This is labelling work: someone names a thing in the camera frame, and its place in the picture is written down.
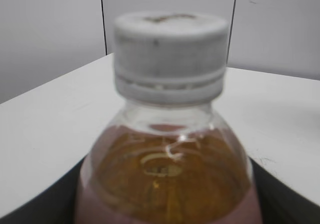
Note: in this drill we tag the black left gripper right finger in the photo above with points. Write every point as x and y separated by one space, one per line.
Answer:
279 203

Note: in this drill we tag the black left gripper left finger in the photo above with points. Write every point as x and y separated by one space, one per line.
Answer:
54 205

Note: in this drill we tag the oolong tea bottle pink label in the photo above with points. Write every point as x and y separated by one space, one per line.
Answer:
167 165

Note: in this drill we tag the grey bottle cap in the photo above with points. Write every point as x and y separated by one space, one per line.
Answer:
170 59

